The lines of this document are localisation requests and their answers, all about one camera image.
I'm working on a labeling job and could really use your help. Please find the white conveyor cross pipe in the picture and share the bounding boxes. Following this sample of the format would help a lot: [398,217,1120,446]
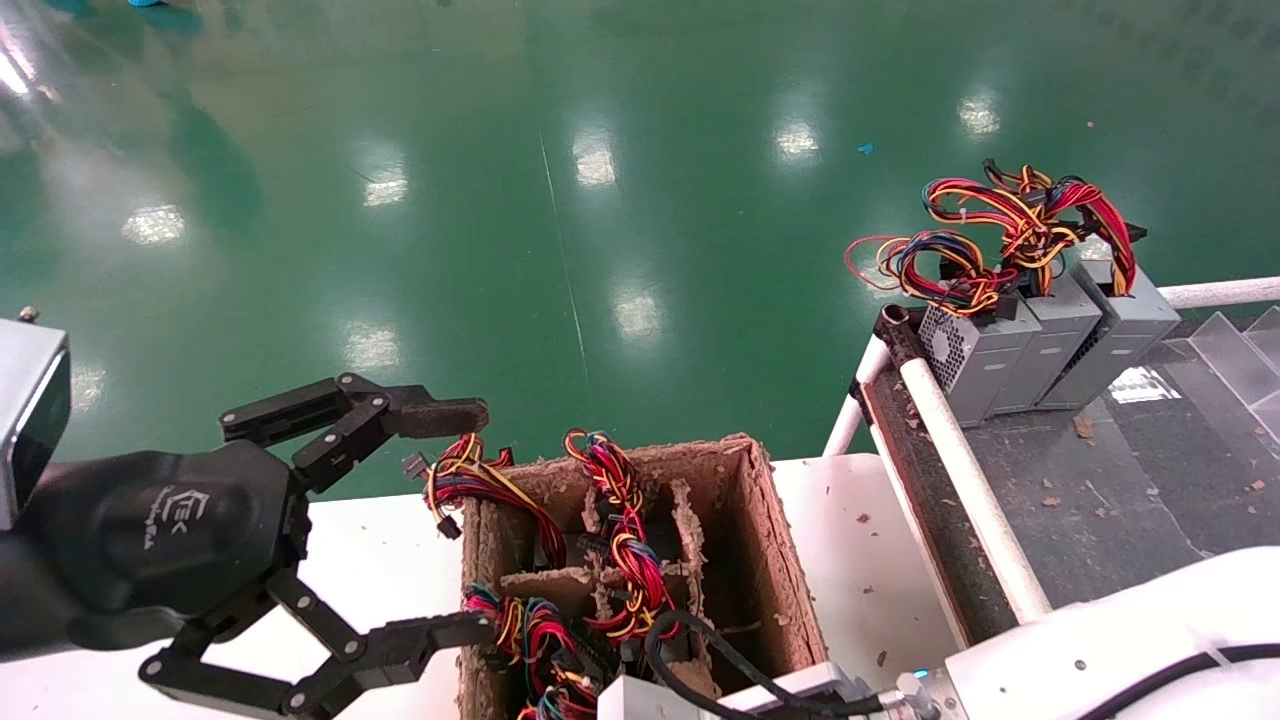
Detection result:
[1160,277,1280,310]

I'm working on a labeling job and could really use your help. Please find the short white support pipe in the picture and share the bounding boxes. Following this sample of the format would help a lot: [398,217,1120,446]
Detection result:
[822,335,893,457]

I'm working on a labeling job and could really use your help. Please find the dark conveyor belt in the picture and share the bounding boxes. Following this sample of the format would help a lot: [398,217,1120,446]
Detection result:
[960,335,1280,606]

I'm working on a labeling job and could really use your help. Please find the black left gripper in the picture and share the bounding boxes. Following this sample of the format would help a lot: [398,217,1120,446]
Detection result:
[20,373,496,719]

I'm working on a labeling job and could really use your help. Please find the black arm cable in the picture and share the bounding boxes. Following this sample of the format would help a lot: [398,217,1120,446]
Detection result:
[645,610,1280,720]

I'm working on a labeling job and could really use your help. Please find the long white conveyor rail pipe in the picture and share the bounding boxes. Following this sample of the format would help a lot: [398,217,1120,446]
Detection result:
[895,355,1053,623]

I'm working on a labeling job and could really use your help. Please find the clear plastic guide panels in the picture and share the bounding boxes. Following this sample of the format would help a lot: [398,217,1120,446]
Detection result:
[1188,305,1280,441]

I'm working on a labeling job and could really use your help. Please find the brown cardboard box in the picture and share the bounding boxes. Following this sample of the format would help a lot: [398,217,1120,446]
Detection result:
[458,432,831,720]

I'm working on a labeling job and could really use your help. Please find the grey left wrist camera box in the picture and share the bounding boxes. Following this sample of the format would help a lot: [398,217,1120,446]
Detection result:
[0,308,73,531]

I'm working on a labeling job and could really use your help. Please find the colourful wire bundle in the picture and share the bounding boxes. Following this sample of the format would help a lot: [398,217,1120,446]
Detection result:
[462,585,641,720]

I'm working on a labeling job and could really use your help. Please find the grey power supply, coloured cables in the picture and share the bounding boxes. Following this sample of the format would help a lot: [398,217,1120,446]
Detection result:
[563,428,686,643]
[845,230,1043,426]
[400,432,569,571]
[922,165,1103,413]
[1040,178,1183,411]

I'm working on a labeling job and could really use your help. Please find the brown cardboard divider insert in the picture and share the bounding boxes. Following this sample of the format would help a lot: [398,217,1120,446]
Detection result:
[500,478,741,701]

